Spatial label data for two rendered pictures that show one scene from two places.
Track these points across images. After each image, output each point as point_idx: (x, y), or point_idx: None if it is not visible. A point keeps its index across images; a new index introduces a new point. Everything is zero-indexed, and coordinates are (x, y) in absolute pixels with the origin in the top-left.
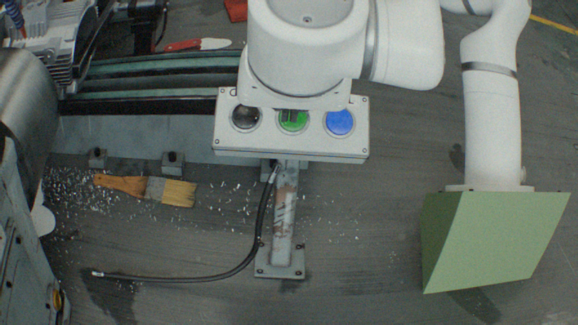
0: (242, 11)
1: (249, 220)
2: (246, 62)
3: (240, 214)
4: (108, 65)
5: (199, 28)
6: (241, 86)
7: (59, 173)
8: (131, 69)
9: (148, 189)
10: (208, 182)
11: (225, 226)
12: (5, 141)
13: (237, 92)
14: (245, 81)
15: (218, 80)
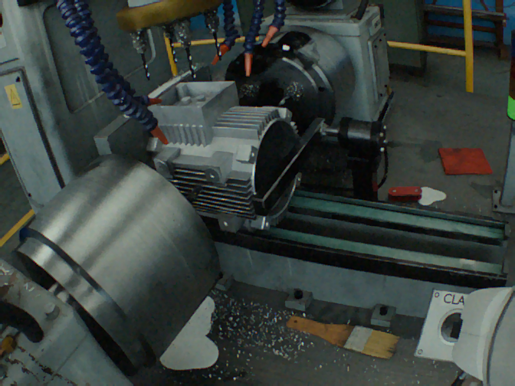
0: (453, 164)
1: (434, 373)
2: (479, 347)
3: (429, 367)
4: (319, 201)
5: (420, 175)
6: (461, 367)
7: (241, 306)
8: (349, 213)
9: (349, 339)
10: (411, 334)
11: (413, 378)
12: (59, 310)
13: (454, 358)
14: (470, 372)
15: (434, 242)
